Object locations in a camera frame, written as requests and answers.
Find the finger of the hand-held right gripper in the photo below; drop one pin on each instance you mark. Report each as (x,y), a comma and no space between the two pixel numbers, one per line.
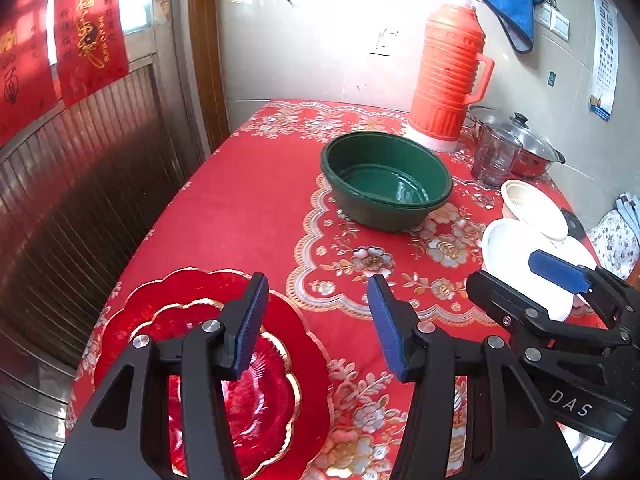
(500,300)
(560,270)

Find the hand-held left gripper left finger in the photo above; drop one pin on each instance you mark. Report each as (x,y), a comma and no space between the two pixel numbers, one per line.
(247,330)

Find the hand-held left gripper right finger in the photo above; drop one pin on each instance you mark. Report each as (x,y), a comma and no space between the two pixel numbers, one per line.
(387,325)

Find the white plate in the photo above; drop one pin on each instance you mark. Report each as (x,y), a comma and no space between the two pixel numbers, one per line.
(575,252)
(515,260)

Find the cream colander bowl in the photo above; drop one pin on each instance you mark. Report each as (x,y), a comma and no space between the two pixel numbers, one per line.
(537,210)

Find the large red scalloped glass plate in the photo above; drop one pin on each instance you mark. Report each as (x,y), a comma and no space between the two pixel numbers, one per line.
(311,360)

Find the small red gold-rimmed glass plate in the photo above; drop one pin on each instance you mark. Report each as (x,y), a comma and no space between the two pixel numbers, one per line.
(262,405)

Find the green plastic basin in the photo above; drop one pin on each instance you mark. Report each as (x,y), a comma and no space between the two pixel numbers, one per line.
(385,185)

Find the black round lid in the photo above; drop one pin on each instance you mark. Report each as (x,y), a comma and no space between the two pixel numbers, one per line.
(572,222)

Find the floral fabric cover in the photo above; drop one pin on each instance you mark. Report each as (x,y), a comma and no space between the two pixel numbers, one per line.
(617,245)

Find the light blue folded cloth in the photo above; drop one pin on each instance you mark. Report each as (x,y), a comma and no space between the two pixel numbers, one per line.
(629,207)

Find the stainless steel pot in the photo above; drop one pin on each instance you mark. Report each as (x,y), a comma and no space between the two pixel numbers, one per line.
(532,166)

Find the clear glass cup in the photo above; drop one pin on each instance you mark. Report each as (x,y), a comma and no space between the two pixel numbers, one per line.
(495,157)

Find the red floral tablecloth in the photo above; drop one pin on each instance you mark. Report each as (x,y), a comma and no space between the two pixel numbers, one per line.
(250,200)

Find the glass pot lid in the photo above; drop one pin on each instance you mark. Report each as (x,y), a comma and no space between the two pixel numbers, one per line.
(530,142)

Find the brown slatted door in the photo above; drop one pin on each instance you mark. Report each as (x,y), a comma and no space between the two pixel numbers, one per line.
(85,210)

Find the eye chart poster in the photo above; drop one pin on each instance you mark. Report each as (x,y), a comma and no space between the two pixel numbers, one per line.
(604,60)

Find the orange thermos flask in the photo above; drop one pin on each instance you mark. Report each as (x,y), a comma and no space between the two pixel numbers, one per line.
(447,75)

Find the blue hanging cloth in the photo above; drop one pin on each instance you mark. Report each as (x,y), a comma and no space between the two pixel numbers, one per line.
(512,0)

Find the red paper banner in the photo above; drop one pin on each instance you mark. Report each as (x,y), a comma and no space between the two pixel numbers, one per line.
(22,75)
(90,35)

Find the wall switch panel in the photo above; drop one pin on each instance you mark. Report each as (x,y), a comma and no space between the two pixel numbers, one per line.
(555,20)

